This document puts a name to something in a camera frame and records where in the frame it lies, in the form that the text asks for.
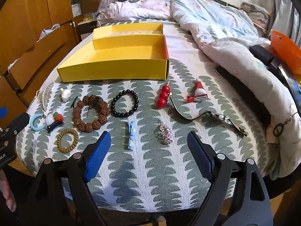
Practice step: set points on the leaf pattern bed cover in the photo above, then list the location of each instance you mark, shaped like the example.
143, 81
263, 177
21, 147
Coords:
153, 176

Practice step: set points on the floral quilt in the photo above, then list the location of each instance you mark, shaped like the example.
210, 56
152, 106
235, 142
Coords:
225, 34

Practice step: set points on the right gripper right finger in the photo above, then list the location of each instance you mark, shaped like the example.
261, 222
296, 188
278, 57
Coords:
217, 169

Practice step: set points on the orange plastic object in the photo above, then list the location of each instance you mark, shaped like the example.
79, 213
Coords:
286, 50

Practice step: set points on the light blue bunny clip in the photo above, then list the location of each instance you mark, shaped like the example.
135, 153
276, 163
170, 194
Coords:
132, 134

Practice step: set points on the white plastic bag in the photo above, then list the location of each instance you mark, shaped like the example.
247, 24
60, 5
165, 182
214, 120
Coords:
45, 32

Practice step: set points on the person's left hand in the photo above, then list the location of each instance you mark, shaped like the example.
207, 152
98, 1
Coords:
7, 193

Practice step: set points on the bedside nightstand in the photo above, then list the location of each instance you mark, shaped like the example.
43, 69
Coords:
85, 28

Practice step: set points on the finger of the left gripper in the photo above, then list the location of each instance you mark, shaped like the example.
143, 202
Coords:
3, 112

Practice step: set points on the wooden wardrobe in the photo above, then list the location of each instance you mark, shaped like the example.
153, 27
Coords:
25, 61

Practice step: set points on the pink gold flower clip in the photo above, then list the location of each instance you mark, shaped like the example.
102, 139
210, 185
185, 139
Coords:
165, 133

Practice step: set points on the pearl hair clip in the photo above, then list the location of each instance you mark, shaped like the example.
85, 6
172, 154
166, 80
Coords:
43, 96

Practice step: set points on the white fluffy hair clip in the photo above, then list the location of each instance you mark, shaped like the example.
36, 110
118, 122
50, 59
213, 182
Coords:
54, 120

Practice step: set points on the red ball hair stick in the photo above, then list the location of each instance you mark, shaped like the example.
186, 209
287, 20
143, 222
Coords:
164, 96

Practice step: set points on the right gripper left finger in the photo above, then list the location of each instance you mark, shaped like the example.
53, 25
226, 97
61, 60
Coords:
82, 168

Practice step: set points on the yellow cardboard box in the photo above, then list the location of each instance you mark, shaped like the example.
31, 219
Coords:
135, 51

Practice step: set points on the red santa hat clip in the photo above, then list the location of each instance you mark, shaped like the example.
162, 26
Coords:
199, 94

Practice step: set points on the white bunny figurine clip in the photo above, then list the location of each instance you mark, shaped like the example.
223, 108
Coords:
65, 94

